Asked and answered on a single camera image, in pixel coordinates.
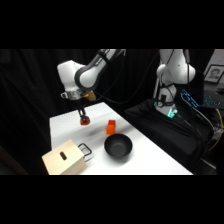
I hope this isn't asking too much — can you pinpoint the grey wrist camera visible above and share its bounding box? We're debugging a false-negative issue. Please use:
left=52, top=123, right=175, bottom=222
left=60, top=91, right=81, bottom=101

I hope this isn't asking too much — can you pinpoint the small green light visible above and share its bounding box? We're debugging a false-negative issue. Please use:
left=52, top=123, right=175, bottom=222
left=167, top=108, right=178, bottom=119

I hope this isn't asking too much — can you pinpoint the black curtain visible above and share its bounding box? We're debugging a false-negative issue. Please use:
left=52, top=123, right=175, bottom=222
left=0, top=49, right=101, bottom=175

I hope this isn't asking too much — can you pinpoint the yellow wrist connector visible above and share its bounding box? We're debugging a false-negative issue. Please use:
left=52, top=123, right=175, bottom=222
left=84, top=91, right=97, bottom=102

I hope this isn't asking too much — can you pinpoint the yellow cable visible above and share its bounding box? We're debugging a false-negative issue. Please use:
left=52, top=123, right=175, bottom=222
left=209, top=108, right=224, bottom=151

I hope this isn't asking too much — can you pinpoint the black covered robot stand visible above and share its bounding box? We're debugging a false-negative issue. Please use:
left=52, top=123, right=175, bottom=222
left=122, top=97, right=216, bottom=175

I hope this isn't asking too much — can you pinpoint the black bowl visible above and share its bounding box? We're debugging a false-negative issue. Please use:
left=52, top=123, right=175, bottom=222
left=103, top=133, right=134, bottom=158

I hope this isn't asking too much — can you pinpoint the framed portrait picture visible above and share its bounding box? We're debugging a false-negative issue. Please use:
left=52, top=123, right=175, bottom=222
left=203, top=64, right=224, bottom=84

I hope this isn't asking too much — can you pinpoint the keyboard with cyan lights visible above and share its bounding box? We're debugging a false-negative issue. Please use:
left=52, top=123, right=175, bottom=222
left=202, top=92, right=224, bottom=109

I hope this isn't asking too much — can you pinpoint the black wire handle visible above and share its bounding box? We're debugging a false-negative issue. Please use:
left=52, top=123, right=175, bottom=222
left=77, top=142, right=94, bottom=162

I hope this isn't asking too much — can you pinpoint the red ball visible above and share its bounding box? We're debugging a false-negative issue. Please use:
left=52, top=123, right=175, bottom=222
left=80, top=116, right=92, bottom=127

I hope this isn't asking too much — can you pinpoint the orange block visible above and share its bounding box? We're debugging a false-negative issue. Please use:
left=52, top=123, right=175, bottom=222
left=106, top=119, right=117, bottom=136

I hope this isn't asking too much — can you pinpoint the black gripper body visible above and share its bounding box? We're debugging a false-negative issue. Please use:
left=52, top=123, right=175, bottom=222
left=76, top=95, right=89, bottom=117

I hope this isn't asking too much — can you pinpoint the light wooden box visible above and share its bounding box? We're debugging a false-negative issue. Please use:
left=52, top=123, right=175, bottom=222
left=41, top=139, right=89, bottom=176

